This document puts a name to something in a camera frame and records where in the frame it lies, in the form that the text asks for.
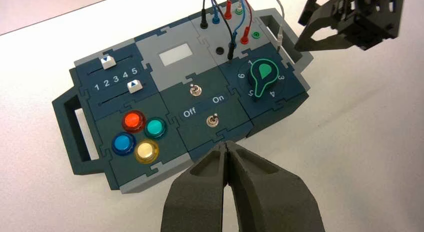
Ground blue jumper wire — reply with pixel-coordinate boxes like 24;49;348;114
210;0;248;49

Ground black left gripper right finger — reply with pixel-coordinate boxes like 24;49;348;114
226;141;326;232

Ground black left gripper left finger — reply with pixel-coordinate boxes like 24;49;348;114
160;142;229;232

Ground grey and teal control box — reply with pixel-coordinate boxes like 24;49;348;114
51;0;314;194

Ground green rotary knob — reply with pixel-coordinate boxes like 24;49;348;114
246;58;281;102

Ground yellow push button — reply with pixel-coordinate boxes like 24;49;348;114
134;139;160;165

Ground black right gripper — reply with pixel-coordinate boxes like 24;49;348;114
294;0;406;53

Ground teal push button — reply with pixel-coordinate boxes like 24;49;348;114
143;117;168;140

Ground blue push button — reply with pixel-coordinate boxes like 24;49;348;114
111;132;137;157

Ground red push button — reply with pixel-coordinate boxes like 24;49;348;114
121;110;147;134

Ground white slider knob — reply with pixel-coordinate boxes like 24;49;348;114
127;79;144;94
99;55;116;70

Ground black jumper wire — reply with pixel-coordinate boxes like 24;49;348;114
200;0;237;61

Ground white display window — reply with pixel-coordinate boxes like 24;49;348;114
158;43;194;67

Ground white jumper wire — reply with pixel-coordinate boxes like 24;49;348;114
235;0;286;55

